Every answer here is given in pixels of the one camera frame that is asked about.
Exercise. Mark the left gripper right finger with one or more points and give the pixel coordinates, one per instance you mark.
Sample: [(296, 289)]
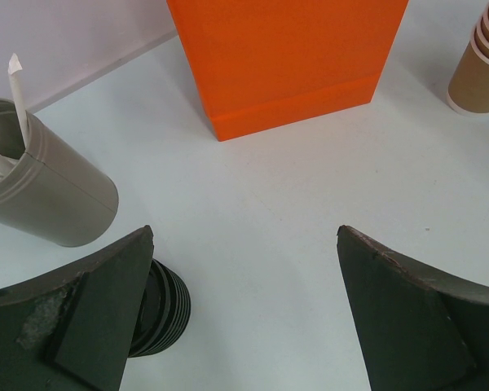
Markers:
[(419, 328)]

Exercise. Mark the grey cylindrical straw holder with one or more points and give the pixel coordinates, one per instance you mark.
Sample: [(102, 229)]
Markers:
[(52, 191)]

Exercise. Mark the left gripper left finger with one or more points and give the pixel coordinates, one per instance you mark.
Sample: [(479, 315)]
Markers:
[(71, 328)]

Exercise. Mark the stack of black lids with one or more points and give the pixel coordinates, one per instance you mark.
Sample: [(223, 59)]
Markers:
[(163, 314)]

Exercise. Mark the stack of brown paper cups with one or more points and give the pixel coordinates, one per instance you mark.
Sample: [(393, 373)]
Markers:
[(468, 90)]

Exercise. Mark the orange paper bag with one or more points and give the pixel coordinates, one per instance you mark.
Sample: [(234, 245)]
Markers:
[(262, 64)]

